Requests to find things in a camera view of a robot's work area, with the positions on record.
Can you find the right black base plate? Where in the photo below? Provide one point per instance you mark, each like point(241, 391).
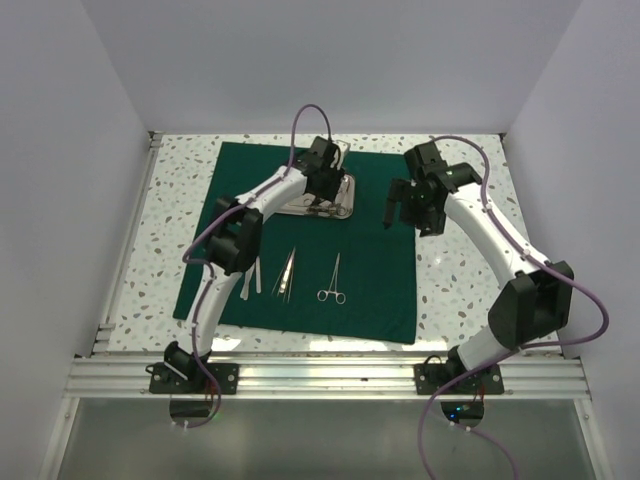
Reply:
point(492, 382)

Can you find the aluminium mounting rail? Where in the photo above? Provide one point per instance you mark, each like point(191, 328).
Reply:
point(330, 376)

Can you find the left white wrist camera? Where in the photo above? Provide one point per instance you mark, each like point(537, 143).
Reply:
point(343, 150)

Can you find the steel instrument tray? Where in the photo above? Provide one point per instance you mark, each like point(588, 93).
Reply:
point(345, 196)

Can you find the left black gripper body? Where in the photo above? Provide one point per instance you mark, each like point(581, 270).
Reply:
point(329, 184)

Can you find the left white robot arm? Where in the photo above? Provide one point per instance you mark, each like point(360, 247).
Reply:
point(233, 241)

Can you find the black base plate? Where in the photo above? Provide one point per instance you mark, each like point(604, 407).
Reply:
point(220, 377)
point(492, 382)

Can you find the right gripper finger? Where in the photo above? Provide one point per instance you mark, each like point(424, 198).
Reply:
point(389, 213)
point(400, 189)

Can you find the steel hemostat clamp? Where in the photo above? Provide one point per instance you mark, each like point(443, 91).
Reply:
point(332, 291)

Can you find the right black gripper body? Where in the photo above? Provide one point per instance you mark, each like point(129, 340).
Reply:
point(425, 217)

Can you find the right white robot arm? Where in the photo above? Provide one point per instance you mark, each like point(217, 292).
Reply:
point(535, 294)

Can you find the steel surgical scissors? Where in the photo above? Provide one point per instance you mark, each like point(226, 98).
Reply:
point(324, 208)

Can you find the green surgical cloth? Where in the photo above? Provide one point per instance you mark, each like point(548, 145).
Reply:
point(377, 271)

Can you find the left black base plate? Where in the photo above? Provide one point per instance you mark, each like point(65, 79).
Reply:
point(220, 377)

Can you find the pointed steel tweezers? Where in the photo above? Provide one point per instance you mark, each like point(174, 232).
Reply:
point(287, 278)

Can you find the steel forceps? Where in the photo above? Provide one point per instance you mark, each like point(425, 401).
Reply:
point(275, 288)

